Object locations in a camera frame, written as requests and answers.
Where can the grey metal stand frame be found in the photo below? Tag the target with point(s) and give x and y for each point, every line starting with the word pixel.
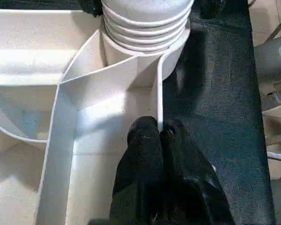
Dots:
pixel 278 156

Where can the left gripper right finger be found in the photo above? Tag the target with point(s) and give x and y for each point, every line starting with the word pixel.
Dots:
pixel 189 187

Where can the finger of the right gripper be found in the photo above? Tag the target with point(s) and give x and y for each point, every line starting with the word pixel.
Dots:
pixel 91 7
pixel 211 8

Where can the white plastic children's table top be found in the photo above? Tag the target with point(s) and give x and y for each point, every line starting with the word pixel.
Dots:
pixel 103 93

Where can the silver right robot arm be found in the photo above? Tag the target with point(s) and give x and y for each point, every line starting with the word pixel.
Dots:
pixel 276 61

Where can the white plastic table leg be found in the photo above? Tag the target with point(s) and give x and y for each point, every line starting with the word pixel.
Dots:
pixel 147 23

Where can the black work mat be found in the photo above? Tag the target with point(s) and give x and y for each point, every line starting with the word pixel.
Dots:
pixel 215 117

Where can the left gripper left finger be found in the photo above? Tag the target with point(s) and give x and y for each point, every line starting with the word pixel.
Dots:
pixel 140 178

